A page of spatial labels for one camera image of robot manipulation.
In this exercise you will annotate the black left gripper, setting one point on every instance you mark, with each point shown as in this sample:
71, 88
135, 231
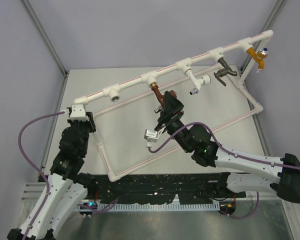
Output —
90, 122

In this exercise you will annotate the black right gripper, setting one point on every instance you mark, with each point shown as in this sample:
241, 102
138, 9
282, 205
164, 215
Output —
170, 113

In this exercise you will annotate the brown red water faucet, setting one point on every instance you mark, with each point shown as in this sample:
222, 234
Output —
161, 99

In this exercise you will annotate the white PVC pipe frame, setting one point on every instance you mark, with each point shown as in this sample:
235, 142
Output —
256, 42

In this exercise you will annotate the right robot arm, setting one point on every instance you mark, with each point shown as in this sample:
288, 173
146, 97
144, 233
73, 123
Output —
198, 139

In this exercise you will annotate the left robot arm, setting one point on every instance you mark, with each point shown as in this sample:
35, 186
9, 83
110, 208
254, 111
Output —
65, 187

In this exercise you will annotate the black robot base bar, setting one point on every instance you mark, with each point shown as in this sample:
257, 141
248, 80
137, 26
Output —
159, 189

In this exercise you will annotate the white water faucet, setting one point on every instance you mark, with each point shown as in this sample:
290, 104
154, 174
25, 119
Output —
197, 82

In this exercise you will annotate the orange yellow water faucet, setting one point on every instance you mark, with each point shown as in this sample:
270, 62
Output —
258, 57

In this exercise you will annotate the dark grey lever faucet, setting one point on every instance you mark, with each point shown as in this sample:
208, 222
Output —
226, 70

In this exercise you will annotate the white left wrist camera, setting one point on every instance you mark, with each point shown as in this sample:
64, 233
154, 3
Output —
77, 112

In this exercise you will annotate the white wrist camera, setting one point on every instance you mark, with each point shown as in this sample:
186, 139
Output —
152, 136
77, 112

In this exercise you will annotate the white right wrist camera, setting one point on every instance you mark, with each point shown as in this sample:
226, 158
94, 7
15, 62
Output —
152, 136

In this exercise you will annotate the white slotted cable duct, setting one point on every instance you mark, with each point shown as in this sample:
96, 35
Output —
172, 207

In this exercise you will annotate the grey aluminium frame post left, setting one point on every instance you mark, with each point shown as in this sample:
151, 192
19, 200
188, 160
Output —
43, 35

